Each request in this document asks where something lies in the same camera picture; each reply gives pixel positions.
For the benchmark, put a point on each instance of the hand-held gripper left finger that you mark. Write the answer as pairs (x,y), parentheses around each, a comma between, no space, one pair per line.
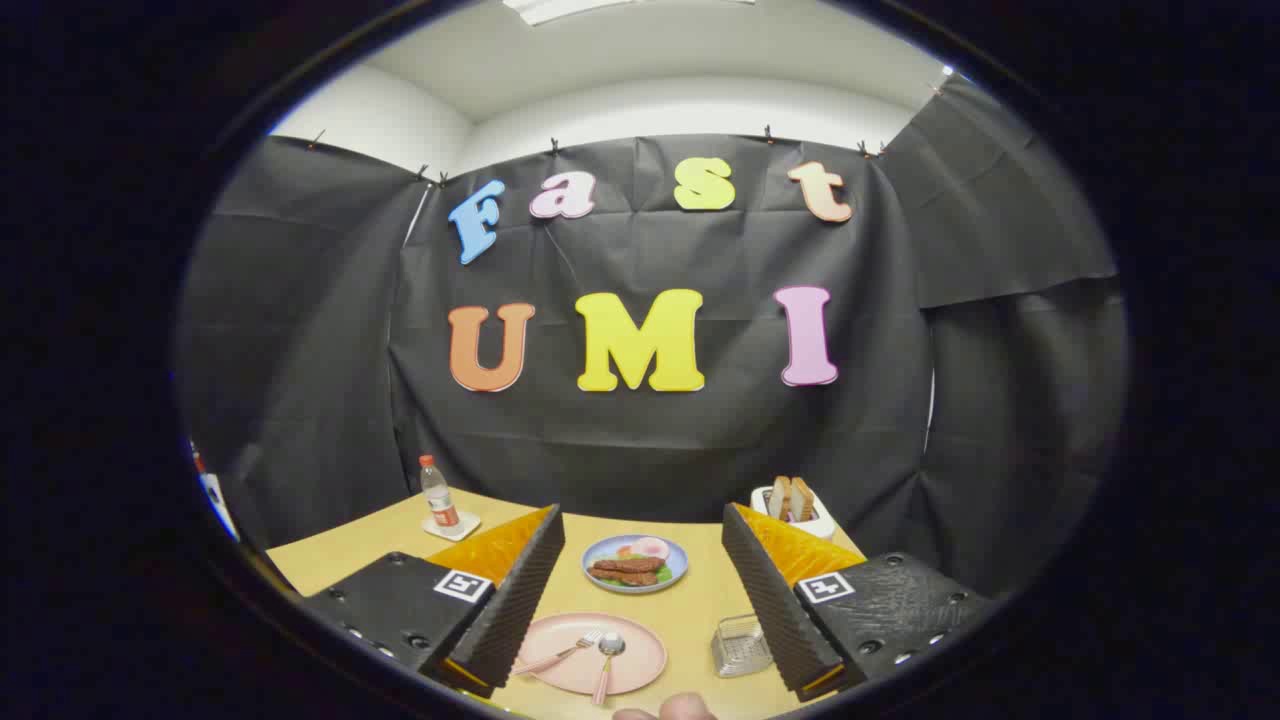
(515,600)

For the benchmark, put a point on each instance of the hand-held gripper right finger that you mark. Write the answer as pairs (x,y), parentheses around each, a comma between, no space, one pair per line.
(765,600)

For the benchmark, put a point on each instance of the metal perforated basket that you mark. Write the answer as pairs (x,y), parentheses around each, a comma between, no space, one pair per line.
(740,650)

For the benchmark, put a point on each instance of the white square coaster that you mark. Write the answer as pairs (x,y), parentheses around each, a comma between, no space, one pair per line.
(467,526)

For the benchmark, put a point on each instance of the white toaster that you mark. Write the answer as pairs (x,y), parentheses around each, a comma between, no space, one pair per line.
(820,526)

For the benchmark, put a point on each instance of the blue plate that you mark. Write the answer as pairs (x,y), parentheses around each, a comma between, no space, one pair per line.
(675,572)

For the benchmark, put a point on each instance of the green lettuce leaf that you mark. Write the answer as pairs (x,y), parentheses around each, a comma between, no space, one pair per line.
(664,575)

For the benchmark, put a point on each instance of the brown steak piece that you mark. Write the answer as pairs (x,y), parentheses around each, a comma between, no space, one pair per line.
(622,577)
(630,564)

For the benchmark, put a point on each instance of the clear water bottle red label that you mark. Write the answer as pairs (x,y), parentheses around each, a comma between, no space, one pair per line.
(438,500)

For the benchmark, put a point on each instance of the pink ham slice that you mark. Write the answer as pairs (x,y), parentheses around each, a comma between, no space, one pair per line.
(650,548)

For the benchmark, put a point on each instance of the pink plate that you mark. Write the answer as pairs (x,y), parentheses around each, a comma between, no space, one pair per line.
(640,662)

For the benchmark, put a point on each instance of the black backdrop cloth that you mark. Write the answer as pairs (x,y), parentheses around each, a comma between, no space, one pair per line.
(650,440)

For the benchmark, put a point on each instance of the white blue printed card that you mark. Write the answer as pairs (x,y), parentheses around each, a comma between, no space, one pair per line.
(215,500)

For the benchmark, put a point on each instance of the ceiling light panel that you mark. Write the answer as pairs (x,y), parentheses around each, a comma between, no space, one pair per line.
(560,8)

